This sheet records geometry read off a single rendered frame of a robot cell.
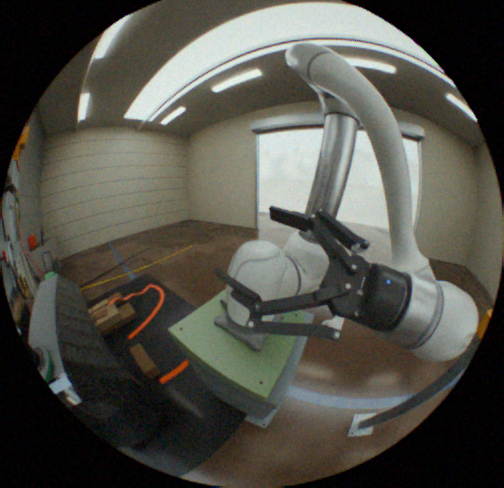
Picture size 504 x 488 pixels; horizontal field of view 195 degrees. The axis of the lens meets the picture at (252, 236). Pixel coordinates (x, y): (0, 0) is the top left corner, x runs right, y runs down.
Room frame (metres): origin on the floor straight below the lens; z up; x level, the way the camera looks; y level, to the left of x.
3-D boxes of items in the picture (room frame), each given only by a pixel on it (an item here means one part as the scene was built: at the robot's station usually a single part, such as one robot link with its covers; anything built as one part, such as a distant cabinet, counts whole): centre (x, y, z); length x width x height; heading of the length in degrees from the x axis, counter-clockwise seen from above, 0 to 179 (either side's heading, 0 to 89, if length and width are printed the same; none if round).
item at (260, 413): (0.34, 0.01, 0.40); 0.50 x 0.50 x 0.80; 60
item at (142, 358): (0.37, 0.89, 0.07); 0.30 x 0.12 x 0.12; 57
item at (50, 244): (0.77, 4.58, 0.43); 1.30 x 0.62 x 0.86; 60
